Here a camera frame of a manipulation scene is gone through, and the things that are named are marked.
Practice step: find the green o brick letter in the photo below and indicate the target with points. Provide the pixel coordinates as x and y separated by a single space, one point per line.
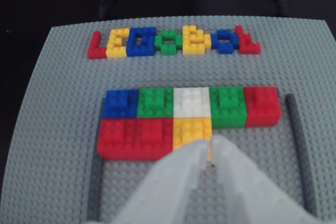
168 49

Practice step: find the yellow brick cube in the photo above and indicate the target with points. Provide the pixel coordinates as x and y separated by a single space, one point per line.
191 129

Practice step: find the yellow E brick letter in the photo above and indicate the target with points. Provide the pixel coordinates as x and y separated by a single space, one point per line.
115 48

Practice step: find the red brick cube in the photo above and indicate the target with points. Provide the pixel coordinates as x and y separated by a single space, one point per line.
262 106
115 137
152 137

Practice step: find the green brick cube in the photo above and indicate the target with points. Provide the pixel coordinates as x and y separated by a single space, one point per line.
228 108
155 103

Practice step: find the white brick cube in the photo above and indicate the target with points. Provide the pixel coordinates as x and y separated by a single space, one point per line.
191 103

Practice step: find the grey studded baseplate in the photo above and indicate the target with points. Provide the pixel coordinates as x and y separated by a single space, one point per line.
52 129

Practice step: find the blue G brick letter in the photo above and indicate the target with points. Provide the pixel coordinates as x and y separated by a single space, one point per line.
134 43

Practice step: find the red t brick letter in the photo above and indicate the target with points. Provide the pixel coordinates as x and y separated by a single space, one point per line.
244 44

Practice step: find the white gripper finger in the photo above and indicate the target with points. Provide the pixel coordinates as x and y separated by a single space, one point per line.
249 190
168 187

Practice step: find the blue brick cube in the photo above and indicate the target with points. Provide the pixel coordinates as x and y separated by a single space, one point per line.
119 104

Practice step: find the blue o brick letter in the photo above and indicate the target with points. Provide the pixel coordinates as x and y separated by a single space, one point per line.
225 47

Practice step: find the yellow B brick letter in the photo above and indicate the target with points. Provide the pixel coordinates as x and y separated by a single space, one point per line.
191 43

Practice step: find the red L brick letter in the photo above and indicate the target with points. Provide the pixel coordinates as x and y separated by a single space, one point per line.
94 49

